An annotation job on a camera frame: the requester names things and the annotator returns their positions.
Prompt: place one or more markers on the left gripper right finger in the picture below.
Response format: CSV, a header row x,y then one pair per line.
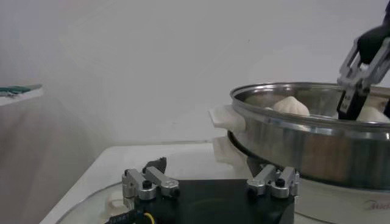
x,y
280,184

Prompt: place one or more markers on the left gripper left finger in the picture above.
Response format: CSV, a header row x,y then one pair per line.
x,y
143,185

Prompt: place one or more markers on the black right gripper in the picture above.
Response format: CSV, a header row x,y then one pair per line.
x,y
374,39

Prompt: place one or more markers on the white steamed baozi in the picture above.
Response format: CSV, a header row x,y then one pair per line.
x,y
373,115
291,106

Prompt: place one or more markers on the perforated steel steamer basket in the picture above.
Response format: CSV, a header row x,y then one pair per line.
x,y
320,152

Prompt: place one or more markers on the white electric cooker base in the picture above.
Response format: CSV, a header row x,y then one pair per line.
x,y
335,207

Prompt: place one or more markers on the white side table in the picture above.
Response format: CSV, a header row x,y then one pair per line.
x,y
21,96

